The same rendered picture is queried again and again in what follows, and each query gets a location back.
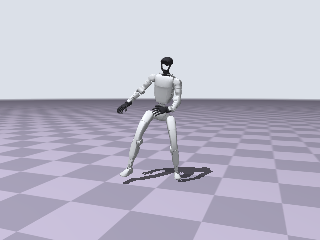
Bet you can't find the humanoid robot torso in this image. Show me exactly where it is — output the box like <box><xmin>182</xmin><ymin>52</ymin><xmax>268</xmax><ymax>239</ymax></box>
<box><xmin>154</xmin><ymin>72</ymin><xmax>176</xmax><ymax>121</ymax></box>

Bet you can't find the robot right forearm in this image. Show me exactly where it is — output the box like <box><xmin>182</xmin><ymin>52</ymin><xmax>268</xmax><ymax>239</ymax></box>
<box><xmin>127</xmin><ymin>88</ymin><xmax>140</xmax><ymax>106</ymax></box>

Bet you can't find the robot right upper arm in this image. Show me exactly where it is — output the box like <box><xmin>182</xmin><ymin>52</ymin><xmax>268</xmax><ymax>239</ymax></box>
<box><xmin>137</xmin><ymin>74</ymin><xmax>156</xmax><ymax>95</ymax></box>

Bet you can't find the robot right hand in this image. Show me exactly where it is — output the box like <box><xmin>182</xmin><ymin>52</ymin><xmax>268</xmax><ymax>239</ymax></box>
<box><xmin>117</xmin><ymin>101</ymin><xmax>133</xmax><ymax>114</ymax></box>

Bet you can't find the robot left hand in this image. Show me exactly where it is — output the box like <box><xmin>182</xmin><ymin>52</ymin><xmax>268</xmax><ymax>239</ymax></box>
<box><xmin>152</xmin><ymin>105</ymin><xmax>172</xmax><ymax>117</ymax></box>

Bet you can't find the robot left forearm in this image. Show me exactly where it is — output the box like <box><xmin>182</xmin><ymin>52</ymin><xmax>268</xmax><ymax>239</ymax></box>
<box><xmin>168</xmin><ymin>97</ymin><xmax>182</xmax><ymax>113</ymax></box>

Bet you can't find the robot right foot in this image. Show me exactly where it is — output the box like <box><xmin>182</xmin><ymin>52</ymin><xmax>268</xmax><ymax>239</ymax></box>
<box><xmin>120</xmin><ymin>167</ymin><xmax>134</xmax><ymax>178</ymax></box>

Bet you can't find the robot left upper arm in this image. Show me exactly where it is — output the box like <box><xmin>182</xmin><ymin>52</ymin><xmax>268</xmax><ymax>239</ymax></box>
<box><xmin>173</xmin><ymin>78</ymin><xmax>183</xmax><ymax>102</ymax></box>

